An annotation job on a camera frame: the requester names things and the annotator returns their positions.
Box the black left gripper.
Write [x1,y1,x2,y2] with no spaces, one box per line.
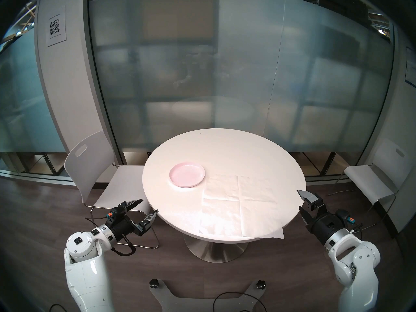
[111,199,159,243]

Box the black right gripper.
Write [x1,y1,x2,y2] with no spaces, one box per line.
[297,189,343,247]

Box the white paper napkin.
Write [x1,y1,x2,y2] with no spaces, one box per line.
[198,175,285,240]

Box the pink round plate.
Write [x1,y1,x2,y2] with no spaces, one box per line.
[168,162,206,189]

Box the metal shelf rack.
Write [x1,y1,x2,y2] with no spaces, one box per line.
[301,151,345,178]
[0,152,70,178]

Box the QR code paper sign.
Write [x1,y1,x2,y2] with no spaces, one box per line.
[46,5,68,47]

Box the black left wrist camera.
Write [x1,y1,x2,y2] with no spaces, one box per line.
[105,207,128,220]

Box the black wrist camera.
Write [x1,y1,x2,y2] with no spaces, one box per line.
[105,207,128,220]
[336,209,355,227]

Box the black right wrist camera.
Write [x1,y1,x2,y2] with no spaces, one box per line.
[336,209,355,227]

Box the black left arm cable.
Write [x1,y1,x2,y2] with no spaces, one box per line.
[85,217,136,256]

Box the white chair with oval handle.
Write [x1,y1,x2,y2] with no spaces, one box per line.
[64,131,160,249]

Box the silver table pedestal base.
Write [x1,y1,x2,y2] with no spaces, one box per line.
[183,233,250,263]

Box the white chair with square handle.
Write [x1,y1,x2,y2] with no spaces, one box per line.
[328,138,408,232]

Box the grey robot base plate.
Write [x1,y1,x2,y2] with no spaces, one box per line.
[149,279,267,312]

